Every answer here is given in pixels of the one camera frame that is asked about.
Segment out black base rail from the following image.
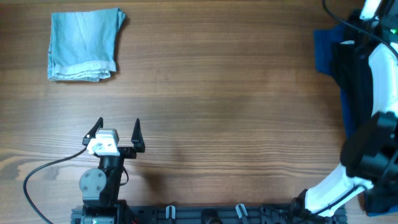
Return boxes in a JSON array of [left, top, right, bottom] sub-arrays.
[[70, 204, 348, 224]]

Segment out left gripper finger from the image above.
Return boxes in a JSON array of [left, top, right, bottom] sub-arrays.
[[131, 118, 146, 152], [82, 117, 103, 146]]

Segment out black shorts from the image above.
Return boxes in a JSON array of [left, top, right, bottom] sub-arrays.
[[330, 43, 373, 134]]

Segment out folded light blue jeans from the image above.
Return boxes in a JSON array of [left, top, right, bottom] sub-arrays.
[[47, 7, 126, 82]]

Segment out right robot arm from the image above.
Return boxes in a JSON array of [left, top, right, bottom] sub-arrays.
[[279, 1, 397, 223]]

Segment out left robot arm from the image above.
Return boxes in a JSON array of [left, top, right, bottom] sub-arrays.
[[70, 118, 146, 224]]

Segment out blue t-shirt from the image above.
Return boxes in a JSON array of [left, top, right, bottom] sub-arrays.
[[312, 23, 398, 217]]

